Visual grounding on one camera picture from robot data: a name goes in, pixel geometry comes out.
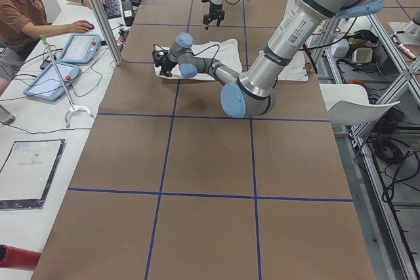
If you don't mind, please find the white plastic chair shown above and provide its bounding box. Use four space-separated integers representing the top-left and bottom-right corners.
320 83 400 125

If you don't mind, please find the long reacher grabber tool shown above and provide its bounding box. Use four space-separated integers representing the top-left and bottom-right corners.
40 35 94 129

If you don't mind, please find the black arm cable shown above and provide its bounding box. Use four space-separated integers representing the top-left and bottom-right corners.
154 43 224 74

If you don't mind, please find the white long-sleeve printed shirt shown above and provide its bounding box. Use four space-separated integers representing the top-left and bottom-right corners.
154 39 243 81

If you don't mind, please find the blue teach pendant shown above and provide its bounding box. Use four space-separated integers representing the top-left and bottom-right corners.
24 62 81 102
58 34 101 65

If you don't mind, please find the red cylinder object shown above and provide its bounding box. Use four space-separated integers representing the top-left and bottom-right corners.
1 245 41 271

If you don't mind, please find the blue teach pendant near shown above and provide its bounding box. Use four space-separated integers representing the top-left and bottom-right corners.
24 62 81 102

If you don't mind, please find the black keyboard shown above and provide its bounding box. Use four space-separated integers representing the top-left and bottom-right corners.
102 0 121 19

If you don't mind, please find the blue teach pendant far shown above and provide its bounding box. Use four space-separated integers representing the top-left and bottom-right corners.
58 34 101 65

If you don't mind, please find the person in brown shirt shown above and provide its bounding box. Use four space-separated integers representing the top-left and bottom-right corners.
0 0 96 96

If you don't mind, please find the aluminium frame post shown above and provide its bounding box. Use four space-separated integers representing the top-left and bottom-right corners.
89 0 123 66

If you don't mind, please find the person's hand on mouse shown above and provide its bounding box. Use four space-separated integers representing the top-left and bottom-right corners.
68 20 91 33

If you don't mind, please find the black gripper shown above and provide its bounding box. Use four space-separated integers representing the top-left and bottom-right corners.
159 54 177 77
203 2 225 30

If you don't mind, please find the white side table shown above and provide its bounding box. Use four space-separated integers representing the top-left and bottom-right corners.
0 0 142 271

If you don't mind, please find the document in black sleeve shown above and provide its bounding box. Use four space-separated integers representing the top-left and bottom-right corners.
1 139 65 211

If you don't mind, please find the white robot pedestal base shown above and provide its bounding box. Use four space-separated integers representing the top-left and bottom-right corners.
278 51 308 81

